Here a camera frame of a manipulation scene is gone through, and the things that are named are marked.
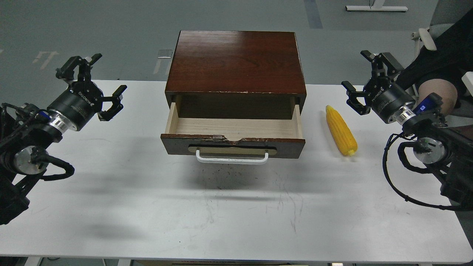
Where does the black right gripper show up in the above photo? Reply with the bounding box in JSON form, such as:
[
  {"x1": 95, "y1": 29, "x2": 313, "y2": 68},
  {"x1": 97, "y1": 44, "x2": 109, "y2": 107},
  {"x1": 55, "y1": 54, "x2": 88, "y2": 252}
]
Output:
[{"x1": 341, "y1": 50, "x2": 414, "y2": 123}]

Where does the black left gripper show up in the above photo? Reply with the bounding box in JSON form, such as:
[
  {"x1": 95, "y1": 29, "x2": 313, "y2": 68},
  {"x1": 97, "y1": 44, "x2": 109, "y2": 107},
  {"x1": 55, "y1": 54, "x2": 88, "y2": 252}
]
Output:
[{"x1": 47, "y1": 53, "x2": 128, "y2": 131}]

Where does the yellow corn cob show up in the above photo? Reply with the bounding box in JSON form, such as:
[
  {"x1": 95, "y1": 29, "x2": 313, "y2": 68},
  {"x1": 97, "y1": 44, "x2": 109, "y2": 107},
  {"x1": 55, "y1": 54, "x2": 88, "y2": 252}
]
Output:
[{"x1": 326, "y1": 105, "x2": 358, "y2": 157}]

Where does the wooden drawer with white handle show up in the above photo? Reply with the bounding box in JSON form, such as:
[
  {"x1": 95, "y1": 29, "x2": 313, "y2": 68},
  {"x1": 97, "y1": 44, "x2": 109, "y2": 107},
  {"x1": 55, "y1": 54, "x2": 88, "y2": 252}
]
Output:
[{"x1": 160, "y1": 103, "x2": 306, "y2": 165}]

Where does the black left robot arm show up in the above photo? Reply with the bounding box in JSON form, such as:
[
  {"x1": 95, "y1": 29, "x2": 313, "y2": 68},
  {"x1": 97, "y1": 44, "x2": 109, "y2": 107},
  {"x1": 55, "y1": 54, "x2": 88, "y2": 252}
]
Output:
[{"x1": 0, "y1": 53, "x2": 127, "y2": 225}]

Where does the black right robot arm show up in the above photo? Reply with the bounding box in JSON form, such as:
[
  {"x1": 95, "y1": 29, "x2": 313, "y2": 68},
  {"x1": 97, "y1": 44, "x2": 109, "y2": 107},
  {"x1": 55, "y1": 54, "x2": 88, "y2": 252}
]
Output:
[{"x1": 341, "y1": 50, "x2": 472, "y2": 212}]

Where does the seated person in black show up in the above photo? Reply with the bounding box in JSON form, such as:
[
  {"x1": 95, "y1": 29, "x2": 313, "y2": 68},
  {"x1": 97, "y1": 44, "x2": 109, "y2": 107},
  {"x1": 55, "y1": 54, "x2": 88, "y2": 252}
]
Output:
[{"x1": 396, "y1": 10, "x2": 473, "y2": 116}]

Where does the white desk base foot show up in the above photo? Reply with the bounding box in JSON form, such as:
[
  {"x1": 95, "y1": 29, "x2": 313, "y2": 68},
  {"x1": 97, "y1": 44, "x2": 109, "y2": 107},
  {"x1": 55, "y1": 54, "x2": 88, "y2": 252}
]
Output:
[{"x1": 345, "y1": 0, "x2": 409, "y2": 12}]

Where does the dark wooden cabinet box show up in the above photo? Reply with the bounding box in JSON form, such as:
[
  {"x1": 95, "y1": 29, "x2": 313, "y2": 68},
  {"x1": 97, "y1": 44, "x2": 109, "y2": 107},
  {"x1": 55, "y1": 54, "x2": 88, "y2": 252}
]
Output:
[{"x1": 164, "y1": 30, "x2": 307, "y2": 119}]

